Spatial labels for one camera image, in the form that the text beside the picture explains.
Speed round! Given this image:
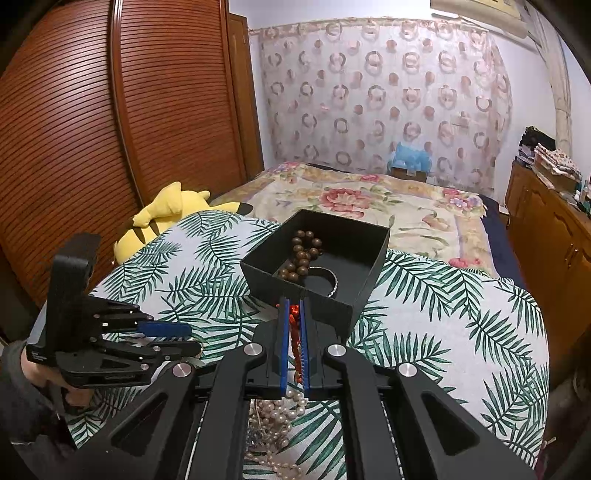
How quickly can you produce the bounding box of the dark blue bed sheet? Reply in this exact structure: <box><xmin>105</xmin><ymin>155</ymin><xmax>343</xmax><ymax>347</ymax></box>
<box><xmin>479</xmin><ymin>194</ymin><xmax>528</xmax><ymax>289</ymax></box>

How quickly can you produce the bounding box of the ring patterned curtain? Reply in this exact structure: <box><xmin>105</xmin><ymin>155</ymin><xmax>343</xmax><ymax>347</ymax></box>
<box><xmin>257</xmin><ymin>17</ymin><xmax>514</xmax><ymax>200</ymax></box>

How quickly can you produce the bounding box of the wrapped white pipe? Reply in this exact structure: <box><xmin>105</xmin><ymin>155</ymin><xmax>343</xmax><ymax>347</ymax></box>
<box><xmin>534</xmin><ymin>0</ymin><xmax>574</xmax><ymax>149</ymax></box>

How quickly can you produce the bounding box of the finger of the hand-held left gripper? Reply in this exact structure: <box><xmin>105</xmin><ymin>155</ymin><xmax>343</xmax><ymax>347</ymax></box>
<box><xmin>95</xmin><ymin>313</ymin><xmax>193</xmax><ymax>339</ymax></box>
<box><xmin>98</xmin><ymin>340</ymin><xmax>203</xmax><ymax>371</ymax></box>

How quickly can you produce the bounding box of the person's left forearm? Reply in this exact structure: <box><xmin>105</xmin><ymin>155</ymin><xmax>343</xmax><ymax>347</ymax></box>
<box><xmin>0</xmin><ymin>339</ymin><xmax>80</xmax><ymax>480</ymax></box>

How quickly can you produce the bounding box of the pile of folded clothes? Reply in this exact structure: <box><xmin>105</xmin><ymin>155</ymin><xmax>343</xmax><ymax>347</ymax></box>
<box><xmin>514</xmin><ymin>126</ymin><xmax>583</xmax><ymax>186</ymax></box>

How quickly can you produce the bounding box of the black box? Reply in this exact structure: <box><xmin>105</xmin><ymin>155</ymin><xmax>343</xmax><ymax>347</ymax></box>
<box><xmin>240</xmin><ymin>209</ymin><xmax>391</xmax><ymax>334</ymax></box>

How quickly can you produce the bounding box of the brown wooden bead bracelet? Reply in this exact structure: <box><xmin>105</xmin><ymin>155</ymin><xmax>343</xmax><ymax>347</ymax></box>
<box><xmin>277</xmin><ymin>228</ymin><xmax>325</xmax><ymax>285</ymax></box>

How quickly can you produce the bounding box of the yellow plush toy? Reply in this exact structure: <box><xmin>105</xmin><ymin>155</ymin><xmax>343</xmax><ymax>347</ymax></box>
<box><xmin>113</xmin><ymin>181</ymin><xmax>211</xmax><ymax>267</ymax></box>

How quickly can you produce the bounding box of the silver bangle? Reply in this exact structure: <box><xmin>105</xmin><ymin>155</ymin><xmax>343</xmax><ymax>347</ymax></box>
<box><xmin>305</xmin><ymin>266</ymin><xmax>343</xmax><ymax>299</ymax></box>

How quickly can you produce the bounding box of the palm leaf printed cloth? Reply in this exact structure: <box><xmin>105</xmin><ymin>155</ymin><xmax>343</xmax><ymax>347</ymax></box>
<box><xmin>68</xmin><ymin>211</ymin><xmax>551</xmax><ymax>480</ymax></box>

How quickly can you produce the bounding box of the red bead bracelet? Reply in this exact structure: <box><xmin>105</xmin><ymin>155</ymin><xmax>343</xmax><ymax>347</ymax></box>
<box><xmin>276</xmin><ymin>302</ymin><xmax>306</xmax><ymax>385</ymax></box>

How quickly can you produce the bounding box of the floral bedspread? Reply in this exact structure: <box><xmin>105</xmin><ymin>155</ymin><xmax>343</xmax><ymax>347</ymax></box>
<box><xmin>208</xmin><ymin>161</ymin><xmax>500</xmax><ymax>278</ymax></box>

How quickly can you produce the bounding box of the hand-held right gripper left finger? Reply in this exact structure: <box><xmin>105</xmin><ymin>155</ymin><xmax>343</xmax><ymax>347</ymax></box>
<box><xmin>74</xmin><ymin>298</ymin><xmax>291</xmax><ymax>480</ymax></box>

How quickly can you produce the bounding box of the brown wooden wardrobe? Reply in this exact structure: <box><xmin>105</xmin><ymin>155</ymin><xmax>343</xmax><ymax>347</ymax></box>
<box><xmin>0</xmin><ymin>0</ymin><xmax>265</xmax><ymax>326</ymax></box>

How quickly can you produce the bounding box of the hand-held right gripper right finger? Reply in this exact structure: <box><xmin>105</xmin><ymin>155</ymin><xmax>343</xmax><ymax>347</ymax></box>
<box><xmin>299</xmin><ymin>299</ymin><xmax>537</xmax><ymax>480</ymax></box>

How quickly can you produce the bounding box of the person's left hand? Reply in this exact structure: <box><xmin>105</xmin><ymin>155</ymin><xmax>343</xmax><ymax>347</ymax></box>
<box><xmin>21</xmin><ymin>354</ymin><xmax>71</xmax><ymax>389</ymax></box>

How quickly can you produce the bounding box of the wooden cabinet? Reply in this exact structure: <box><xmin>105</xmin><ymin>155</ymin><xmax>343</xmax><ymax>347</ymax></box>
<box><xmin>503</xmin><ymin>159</ymin><xmax>591</xmax><ymax>386</ymax></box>

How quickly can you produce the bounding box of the pearl necklace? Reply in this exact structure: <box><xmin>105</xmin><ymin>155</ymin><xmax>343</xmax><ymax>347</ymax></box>
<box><xmin>244</xmin><ymin>387</ymin><xmax>309</xmax><ymax>480</ymax></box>

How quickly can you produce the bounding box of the blue plush toy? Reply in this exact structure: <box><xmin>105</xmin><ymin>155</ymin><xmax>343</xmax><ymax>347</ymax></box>
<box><xmin>389</xmin><ymin>141</ymin><xmax>433</xmax><ymax>175</ymax></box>

